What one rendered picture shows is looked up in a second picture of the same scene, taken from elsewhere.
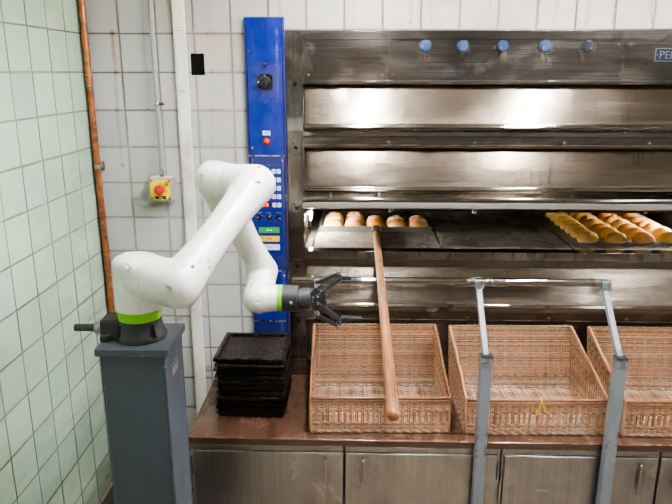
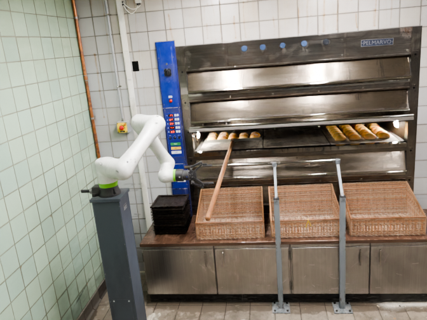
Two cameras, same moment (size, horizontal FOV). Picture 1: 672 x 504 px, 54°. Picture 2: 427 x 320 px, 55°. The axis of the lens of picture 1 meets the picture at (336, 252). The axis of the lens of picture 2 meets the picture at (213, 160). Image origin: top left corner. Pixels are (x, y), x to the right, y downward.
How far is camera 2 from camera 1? 0.84 m
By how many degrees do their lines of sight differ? 6
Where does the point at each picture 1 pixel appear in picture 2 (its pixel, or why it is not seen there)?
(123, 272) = (99, 166)
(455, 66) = (260, 57)
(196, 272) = (129, 164)
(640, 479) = (360, 257)
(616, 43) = (340, 39)
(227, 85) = (150, 75)
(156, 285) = (112, 170)
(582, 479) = (332, 258)
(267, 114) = (169, 87)
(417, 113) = (243, 82)
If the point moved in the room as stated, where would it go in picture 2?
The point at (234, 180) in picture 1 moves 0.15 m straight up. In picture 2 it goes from (146, 122) to (143, 100)
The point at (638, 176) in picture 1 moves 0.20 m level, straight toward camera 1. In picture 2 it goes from (358, 105) to (353, 109)
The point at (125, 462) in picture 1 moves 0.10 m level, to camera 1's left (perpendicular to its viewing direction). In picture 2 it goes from (106, 249) to (91, 249)
